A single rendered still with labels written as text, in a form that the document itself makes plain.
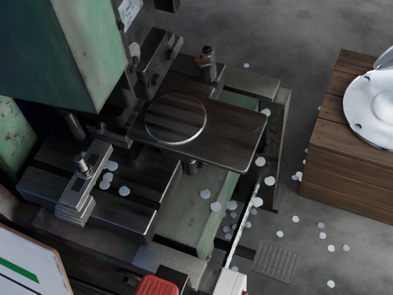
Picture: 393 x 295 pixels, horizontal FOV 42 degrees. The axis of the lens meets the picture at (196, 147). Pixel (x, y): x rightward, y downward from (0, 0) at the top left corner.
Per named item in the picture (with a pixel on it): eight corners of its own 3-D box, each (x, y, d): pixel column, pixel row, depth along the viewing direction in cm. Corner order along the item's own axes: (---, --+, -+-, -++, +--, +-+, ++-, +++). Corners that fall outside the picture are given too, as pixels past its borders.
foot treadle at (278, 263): (298, 258, 154) (300, 252, 149) (288, 289, 149) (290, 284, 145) (124, 197, 169) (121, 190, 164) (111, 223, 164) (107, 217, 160)
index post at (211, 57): (217, 73, 117) (215, 44, 109) (213, 83, 116) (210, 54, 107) (206, 70, 118) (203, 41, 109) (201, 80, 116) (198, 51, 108)
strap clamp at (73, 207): (121, 157, 107) (110, 130, 98) (83, 227, 100) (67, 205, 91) (96, 149, 109) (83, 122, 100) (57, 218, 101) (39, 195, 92)
